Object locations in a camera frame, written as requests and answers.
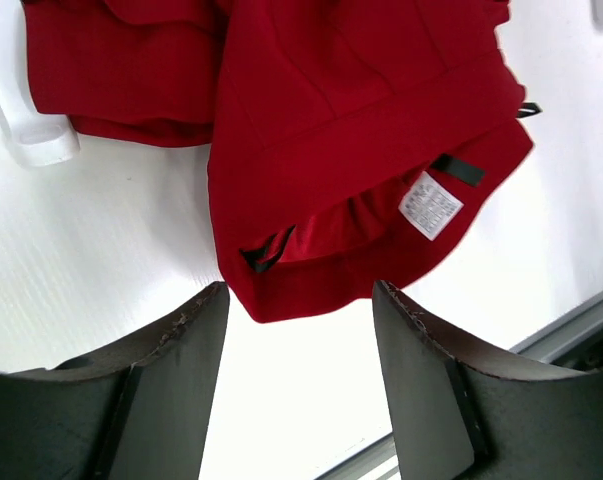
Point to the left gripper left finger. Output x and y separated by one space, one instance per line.
137 408

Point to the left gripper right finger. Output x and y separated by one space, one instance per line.
481 400

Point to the red skirt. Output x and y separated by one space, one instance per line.
350 141

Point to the white clothes rack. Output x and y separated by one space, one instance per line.
35 139

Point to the aluminium mounting rail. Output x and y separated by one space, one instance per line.
571 335

